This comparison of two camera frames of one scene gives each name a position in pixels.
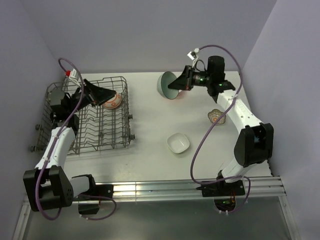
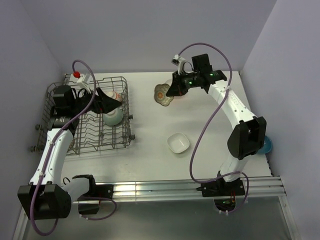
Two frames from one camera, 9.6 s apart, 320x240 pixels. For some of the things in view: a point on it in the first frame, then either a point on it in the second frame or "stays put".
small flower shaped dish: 214,115 → 160,91
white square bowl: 178,142 stays put
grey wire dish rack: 100,128 stays put
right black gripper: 184,81 stays put
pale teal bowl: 164,79 → 114,117
